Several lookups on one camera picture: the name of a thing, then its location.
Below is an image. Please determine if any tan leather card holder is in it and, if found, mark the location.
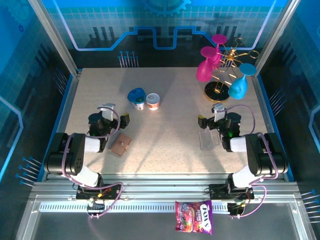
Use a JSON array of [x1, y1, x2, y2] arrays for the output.
[[108, 132, 133, 157]]

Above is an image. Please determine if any clear plastic box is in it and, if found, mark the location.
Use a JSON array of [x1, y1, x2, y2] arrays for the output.
[[198, 128, 221, 151]]

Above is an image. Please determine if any white jar with blue lid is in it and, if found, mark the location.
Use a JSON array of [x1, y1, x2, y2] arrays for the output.
[[126, 87, 147, 111]]

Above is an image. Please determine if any small can with orange label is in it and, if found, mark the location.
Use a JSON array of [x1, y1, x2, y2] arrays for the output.
[[145, 92, 161, 112]]

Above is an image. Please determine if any blue wine glass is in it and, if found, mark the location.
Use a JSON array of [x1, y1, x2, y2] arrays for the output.
[[227, 62, 257, 100]]

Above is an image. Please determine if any large pink wine glass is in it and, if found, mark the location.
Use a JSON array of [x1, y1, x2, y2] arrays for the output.
[[195, 46, 218, 83]]

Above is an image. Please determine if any small pink wine glass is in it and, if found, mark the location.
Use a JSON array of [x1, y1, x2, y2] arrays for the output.
[[209, 34, 229, 70]]

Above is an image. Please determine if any purple candy bag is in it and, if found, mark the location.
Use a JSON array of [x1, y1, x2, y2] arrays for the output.
[[174, 199, 214, 236]]

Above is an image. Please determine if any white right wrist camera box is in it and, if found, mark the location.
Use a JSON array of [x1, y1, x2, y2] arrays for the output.
[[211, 102, 227, 122]]

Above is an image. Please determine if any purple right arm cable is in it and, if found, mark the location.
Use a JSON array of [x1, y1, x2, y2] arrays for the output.
[[224, 104, 280, 220]]

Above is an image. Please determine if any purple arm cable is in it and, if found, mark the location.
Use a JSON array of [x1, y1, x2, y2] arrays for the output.
[[224, 104, 280, 220], [61, 106, 125, 221]]

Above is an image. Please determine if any gold wire glass rack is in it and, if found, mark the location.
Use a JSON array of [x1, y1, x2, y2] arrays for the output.
[[204, 37, 261, 104]]

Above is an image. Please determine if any aluminium table side rail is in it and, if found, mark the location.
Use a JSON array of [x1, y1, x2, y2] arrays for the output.
[[251, 74, 288, 181], [51, 69, 82, 177]]

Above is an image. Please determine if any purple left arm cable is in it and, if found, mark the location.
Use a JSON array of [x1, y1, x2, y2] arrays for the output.
[[61, 106, 125, 221]]

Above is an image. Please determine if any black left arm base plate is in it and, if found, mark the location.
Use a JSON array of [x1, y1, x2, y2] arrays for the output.
[[74, 183, 122, 201]]

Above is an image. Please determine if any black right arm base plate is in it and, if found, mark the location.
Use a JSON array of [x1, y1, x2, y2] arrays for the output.
[[208, 183, 255, 201]]

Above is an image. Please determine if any long aluminium base rail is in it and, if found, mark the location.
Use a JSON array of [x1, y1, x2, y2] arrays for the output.
[[32, 172, 298, 199]]

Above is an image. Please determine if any white slotted cable duct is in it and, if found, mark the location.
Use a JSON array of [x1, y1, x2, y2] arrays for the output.
[[39, 201, 231, 212]]

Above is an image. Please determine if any aluminium frame post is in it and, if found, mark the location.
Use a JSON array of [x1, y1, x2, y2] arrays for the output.
[[254, 0, 302, 74], [27, 0, 83, 76]]

